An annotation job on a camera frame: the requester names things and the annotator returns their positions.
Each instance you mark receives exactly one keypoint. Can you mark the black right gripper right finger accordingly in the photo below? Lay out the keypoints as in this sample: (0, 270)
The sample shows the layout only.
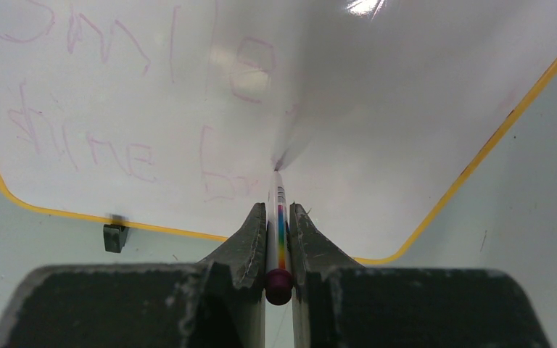
(341, 303)

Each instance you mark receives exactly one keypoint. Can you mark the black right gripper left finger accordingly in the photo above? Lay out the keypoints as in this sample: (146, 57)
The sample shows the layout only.
(216, 302)

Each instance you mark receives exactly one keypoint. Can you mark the white marker pen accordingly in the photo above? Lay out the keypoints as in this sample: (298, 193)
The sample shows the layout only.
(278, 281)

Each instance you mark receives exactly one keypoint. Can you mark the yellow framed whiteboard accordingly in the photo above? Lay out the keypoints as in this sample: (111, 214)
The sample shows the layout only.
(172, 114)

